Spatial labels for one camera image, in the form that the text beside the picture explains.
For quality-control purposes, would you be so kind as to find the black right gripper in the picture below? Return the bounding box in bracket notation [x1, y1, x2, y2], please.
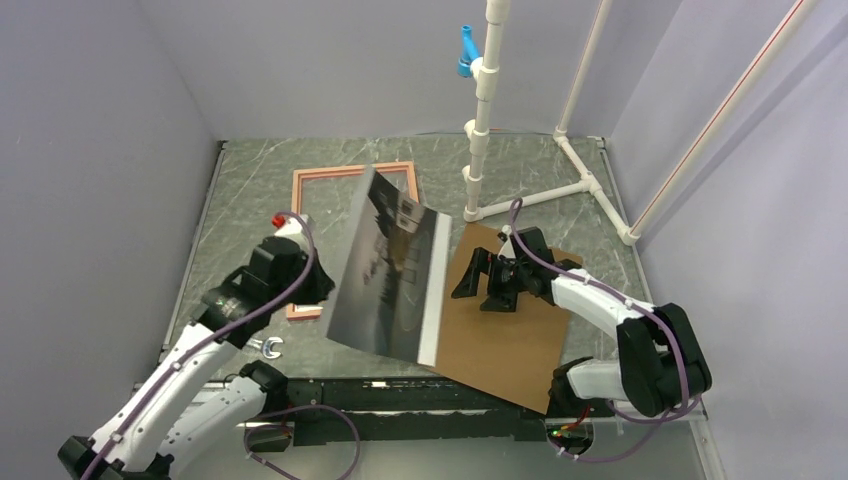
[452, 247, 530, 312]

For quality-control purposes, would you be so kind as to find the brown cardboard backing board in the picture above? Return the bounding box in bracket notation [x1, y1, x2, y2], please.
[431, 223, 570, 413]

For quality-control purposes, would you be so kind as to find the red wooden picture frame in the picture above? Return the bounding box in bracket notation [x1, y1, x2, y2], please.
[285, 161, 419, 321]

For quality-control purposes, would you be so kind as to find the glossy photo with white borders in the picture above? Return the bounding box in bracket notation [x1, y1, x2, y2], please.
[320, 166, 452, 367]

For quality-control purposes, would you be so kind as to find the white PVC pipe stand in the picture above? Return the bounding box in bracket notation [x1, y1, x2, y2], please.
[462, 0, 818, 246]

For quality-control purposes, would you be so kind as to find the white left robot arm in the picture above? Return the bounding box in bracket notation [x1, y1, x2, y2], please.
[58, 231, 334, 479]

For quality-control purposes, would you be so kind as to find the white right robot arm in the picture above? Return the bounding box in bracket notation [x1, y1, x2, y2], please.
[450, 227, 712, 418]

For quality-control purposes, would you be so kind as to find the silver open-end wrench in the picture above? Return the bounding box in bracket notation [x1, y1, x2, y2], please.
[246, 336, 284, 360]

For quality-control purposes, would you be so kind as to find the blue pipe fitting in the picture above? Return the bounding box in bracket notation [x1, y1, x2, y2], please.
[456, 25, 483, 80]

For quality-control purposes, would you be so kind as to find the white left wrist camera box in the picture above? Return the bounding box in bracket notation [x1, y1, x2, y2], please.
[271, 213, 309, 252]

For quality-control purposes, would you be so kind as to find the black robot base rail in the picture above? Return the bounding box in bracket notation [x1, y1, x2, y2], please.
[153, 357, 680, 455]

